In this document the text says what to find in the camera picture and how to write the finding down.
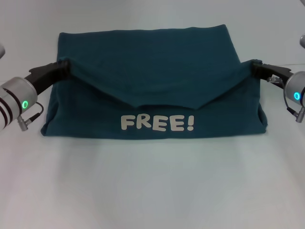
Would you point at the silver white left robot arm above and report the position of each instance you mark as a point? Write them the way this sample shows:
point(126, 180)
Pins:
point(14, 102)

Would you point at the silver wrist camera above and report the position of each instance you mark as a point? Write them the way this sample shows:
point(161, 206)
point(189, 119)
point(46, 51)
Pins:
point(302, 40)
point(2, 50)

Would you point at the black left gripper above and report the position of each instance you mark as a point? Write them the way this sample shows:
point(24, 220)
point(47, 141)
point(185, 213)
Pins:
point(44, 76)

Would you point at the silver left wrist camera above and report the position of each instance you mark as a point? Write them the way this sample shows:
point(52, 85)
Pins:
point(2, 50)

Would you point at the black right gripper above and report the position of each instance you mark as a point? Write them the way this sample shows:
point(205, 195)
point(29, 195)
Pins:
point(276, 71)

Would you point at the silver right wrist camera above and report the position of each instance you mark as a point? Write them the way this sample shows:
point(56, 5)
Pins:
point(302, 40)

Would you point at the teal blue shirt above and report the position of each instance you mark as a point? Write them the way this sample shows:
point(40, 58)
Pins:
point(152, 78)

